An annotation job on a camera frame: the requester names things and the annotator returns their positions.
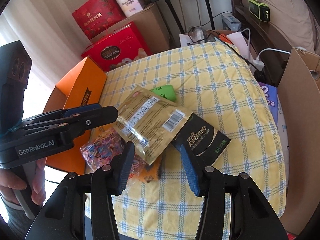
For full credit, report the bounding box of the white power adapter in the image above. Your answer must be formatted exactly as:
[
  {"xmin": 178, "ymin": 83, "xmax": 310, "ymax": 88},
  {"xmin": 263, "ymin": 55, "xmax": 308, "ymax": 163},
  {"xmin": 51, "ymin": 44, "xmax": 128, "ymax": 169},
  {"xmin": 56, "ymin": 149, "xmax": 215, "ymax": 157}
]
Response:
[{"xmin": 252, "ymin": 59, "xmax": 265, "ymax": 71}]

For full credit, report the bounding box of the orange cardboard box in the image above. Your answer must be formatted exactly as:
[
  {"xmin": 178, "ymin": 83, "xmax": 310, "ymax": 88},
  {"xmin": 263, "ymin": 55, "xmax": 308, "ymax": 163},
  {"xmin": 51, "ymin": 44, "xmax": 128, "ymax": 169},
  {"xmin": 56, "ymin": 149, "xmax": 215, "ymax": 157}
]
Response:
[{"xmin": 43, "ymin": 57, "xmax": 107, "ymax": 175}]

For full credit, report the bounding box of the red tea gift bag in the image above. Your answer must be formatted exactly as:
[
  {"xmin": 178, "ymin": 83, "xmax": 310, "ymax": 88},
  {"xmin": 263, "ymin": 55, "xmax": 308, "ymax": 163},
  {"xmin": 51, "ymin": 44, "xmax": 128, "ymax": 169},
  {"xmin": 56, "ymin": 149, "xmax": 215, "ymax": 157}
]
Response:
[{"xmin": 72, "ymin": 0, "xmax": 126, "ymax": 39}]

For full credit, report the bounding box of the red chocolate gift bag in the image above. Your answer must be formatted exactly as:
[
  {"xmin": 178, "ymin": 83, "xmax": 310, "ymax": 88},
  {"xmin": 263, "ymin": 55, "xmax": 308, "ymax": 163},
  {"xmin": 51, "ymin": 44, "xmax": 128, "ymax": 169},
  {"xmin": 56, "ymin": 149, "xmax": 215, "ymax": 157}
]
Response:
[{"xmin": 81, "ymin": 22, "xmax": 151, "ymax": 72}]

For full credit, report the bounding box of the purple printed box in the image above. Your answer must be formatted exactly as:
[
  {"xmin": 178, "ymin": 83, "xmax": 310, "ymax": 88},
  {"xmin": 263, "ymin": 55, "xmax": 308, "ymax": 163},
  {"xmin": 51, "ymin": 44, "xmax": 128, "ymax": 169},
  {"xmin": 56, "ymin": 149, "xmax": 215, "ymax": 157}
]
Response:
[{"xmin": 258, "ymin": 82, "xmax": 289, "ymax": 157}]

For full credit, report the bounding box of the brown sofa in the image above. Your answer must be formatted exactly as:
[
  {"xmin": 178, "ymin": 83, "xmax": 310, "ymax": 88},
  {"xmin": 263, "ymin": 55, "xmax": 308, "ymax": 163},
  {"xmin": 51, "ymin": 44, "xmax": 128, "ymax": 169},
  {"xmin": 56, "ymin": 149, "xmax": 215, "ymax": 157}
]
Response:
[{"xmin": 231, "ymin": 0, "xmax": 319, "ymax": 86}]

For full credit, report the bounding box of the green egg-shaped deodorizer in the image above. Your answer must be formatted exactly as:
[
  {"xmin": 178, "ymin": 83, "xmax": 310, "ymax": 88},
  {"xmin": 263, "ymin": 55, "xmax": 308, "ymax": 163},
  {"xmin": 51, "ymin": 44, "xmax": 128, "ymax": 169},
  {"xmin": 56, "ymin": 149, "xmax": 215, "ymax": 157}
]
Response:
[{"xmin": 150, "ymin": 85, "xmax": 176, "ymax": 102}]

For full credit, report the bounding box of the green portable radio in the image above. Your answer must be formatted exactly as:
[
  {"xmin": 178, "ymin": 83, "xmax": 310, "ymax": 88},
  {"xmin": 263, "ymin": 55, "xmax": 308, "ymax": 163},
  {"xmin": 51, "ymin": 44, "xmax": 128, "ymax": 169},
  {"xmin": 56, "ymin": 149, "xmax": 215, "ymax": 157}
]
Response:
[{"xmin": 248, "ymin": 0, "xmax": 271, "ymax": 22}]

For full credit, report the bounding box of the orange knitted cloth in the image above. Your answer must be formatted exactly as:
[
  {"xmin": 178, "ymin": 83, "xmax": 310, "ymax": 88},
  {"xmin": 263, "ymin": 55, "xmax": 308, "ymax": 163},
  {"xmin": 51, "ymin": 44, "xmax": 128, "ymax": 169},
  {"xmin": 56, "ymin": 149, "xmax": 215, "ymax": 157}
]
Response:
[{"xmin": 133, "ymin": 154, "xmax": 163, "ymax": 183}]

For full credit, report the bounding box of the person's left hand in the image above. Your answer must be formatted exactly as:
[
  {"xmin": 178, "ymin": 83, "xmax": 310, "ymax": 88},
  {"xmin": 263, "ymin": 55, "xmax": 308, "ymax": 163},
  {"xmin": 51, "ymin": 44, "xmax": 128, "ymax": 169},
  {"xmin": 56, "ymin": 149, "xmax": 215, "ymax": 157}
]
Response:
[{"xmin": 1, "ymin": 158, "xmax": 47, "ymax": 205}]

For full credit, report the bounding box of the white curtain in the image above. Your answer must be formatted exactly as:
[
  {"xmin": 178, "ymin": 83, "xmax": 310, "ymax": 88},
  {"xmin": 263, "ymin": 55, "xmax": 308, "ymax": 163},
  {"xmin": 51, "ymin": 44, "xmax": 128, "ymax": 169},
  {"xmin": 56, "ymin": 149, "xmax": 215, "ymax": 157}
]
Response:
[{"xmin": 0, "ymin": 0, "xmax": 126, "ymax": 88}]

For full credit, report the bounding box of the white cable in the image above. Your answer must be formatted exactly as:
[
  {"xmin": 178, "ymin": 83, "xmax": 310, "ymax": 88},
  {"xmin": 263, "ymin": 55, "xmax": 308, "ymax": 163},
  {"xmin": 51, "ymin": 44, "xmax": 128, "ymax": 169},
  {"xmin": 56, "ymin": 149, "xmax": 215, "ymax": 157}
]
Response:
[{"xmin": 240, "ymin": 28, "xmax": 292, "ymax": 63}]

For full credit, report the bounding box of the open brown cardboard box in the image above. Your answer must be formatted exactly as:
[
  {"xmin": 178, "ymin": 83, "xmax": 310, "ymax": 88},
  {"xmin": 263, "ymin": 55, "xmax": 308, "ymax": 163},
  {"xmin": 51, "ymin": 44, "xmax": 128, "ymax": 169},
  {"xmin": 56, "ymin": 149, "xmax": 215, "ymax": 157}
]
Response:
[{"xmin": 278, "ymin": 48, "xmax": 319, "ymax": 235}]

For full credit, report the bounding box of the bag of colourful rubber bands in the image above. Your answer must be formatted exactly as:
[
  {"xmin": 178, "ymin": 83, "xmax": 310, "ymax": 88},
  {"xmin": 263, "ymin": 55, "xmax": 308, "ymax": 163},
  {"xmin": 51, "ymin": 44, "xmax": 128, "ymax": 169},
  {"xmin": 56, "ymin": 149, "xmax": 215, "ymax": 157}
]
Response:
[{"xmin": 79, "ymin": 127, "xmax": 148, "ymax": 178}]

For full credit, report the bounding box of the gold foil pouch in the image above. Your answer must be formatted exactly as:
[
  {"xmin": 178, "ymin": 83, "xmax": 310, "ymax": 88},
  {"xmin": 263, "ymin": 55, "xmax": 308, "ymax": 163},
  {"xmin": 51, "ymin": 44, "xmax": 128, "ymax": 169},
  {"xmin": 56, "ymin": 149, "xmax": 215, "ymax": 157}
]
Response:
[{"xmin": 113, "ymin": 86, "xmax": 192, "ymax": 165}]

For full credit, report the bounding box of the white tissue roll pack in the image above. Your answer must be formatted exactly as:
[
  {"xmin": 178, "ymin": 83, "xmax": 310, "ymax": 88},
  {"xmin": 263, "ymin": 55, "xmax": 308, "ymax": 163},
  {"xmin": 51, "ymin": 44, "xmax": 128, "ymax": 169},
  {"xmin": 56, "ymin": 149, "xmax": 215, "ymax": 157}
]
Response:
[{"xmin": 116, "ymin": 0, "xmax": 145, "ymax": 17}]

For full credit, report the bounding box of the black tissue pack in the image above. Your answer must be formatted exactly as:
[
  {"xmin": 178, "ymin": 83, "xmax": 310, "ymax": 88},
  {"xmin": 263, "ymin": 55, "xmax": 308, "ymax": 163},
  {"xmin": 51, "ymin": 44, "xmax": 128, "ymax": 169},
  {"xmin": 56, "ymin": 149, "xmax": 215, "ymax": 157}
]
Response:
[{"xmin": 171, "ymin": 113, "xmax": 231, "ymax": 165}]

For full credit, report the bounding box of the grey small box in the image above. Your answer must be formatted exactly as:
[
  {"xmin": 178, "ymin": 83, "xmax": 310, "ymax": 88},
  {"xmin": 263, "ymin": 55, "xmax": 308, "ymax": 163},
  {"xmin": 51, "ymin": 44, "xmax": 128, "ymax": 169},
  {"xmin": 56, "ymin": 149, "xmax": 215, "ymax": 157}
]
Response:
[{"xmin": 221, "ymin": 12, "xmax": 241, "ymax": 32}]

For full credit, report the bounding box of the yellow plaid cloth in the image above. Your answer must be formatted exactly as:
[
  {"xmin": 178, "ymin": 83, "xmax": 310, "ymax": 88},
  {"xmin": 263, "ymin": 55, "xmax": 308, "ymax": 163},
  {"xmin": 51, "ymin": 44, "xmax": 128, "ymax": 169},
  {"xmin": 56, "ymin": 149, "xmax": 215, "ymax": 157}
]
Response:
[{"xmin": 100, "ymin": 42, "xmax": 286, "ymax": 239}]

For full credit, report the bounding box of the white paper bag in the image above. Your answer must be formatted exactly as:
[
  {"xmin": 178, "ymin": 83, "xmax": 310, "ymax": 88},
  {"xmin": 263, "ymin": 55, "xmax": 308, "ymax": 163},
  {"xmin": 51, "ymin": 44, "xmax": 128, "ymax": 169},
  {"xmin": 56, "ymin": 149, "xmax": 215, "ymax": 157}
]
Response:
[{"xmin": 179, "ymin": 30, "xmax": 248, "ymax": 56}]

